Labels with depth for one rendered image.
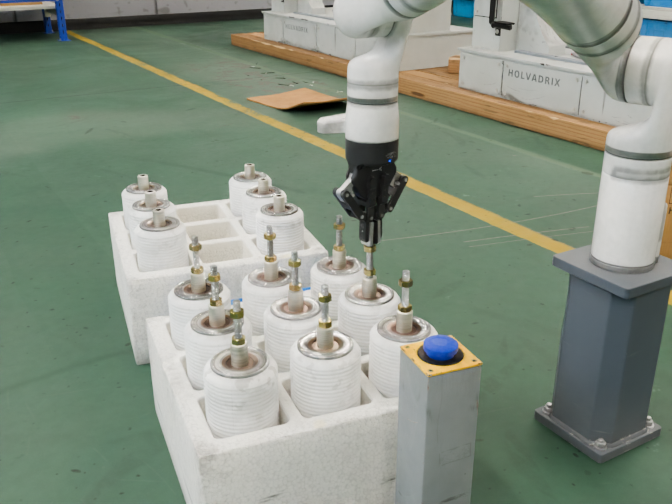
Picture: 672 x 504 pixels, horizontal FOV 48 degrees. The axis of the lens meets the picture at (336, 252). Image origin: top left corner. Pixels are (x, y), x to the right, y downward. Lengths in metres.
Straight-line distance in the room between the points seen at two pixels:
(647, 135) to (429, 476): 0.54
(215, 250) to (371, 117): 0.64
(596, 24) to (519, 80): 2.55
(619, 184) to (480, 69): 2.52
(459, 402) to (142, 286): 0.73
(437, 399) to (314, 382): 0.20
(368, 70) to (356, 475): 0.54
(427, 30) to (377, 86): 3.24
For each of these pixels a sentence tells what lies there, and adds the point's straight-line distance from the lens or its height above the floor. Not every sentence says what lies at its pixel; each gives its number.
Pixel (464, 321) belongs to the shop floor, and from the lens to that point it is 1.65.
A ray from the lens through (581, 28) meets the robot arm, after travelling 0.90.
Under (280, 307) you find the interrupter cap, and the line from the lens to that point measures 1.13.
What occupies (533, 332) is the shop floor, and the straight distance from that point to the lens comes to 1.63.
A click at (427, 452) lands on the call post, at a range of 0.91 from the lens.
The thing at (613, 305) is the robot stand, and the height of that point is 0.26.
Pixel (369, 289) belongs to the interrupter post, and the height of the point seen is 0.27.
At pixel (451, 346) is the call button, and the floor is 0.33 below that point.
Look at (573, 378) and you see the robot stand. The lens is 1.28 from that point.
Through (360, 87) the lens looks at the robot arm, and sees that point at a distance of 1.04.
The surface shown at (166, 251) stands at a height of 0.21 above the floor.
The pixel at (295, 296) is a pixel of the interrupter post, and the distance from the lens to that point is 1.11.
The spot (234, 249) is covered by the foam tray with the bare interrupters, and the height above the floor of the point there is 0.16.
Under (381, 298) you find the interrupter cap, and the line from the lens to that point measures 1.15.
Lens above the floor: 0.76
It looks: 23 degrees down
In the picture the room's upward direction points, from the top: straight up
